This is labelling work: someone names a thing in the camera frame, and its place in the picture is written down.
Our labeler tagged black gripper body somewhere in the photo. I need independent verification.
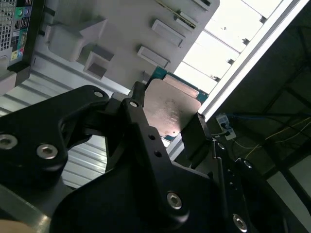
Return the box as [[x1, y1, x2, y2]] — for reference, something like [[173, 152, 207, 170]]
[[52, 163, 226, 233]]

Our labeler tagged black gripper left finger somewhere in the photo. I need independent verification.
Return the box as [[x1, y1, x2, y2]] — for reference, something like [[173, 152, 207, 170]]
[[0, 81, 190, 220]]

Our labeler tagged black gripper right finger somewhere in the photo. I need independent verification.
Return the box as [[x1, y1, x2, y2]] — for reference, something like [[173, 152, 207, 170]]
[[181, 113, 290, 233]]

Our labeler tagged silver topped CPU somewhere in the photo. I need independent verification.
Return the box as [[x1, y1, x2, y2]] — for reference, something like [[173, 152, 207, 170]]
[[145, 65, 210, 143]]

